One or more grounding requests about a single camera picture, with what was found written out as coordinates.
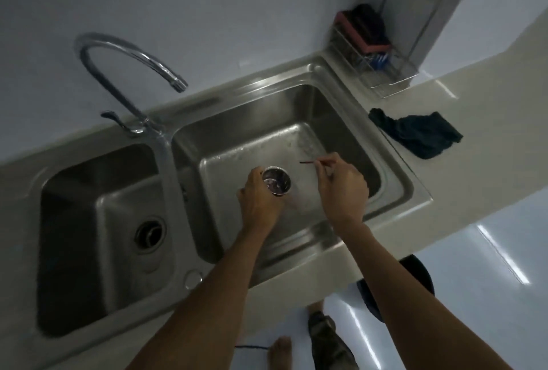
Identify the person's right hand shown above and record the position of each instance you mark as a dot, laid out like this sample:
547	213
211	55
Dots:
344	196

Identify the person's left hand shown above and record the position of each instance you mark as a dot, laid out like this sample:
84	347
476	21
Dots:
257	207

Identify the person's left fingers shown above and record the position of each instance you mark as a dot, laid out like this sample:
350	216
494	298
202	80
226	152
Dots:
255	175

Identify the person's right thumb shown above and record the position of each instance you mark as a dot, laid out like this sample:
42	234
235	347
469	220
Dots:
320	170

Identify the thin brown stick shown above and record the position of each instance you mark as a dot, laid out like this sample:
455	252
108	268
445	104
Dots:
308	163

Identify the small stainless steel cup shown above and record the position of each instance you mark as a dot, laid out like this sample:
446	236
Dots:
279	180

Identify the person's right forearm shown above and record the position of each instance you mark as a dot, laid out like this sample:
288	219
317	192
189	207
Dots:
411	297

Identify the person's left forearm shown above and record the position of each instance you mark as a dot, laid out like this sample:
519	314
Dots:
205	297

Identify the stainless steel double sink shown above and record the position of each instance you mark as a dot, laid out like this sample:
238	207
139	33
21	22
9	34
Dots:
239	98

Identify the dark green cloth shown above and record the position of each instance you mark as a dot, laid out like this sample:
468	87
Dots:
421	132

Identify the black sink drain strainer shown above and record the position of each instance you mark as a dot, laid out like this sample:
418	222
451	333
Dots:
150	234

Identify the round steel sink hole cap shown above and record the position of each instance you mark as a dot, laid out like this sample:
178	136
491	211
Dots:
193	279

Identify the blue brush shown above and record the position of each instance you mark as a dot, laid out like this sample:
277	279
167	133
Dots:
380	61

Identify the black round bin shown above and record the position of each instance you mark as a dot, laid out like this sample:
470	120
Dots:
421	275

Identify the black scouring pad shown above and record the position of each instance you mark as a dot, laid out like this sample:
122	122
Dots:
369	21

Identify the person's camouflage shorts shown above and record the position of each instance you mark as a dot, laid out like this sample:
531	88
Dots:
329	346

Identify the chrome gooseneck faucet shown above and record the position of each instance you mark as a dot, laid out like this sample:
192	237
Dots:
128	46

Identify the person's bare foot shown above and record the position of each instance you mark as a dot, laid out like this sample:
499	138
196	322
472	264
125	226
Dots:
281	354

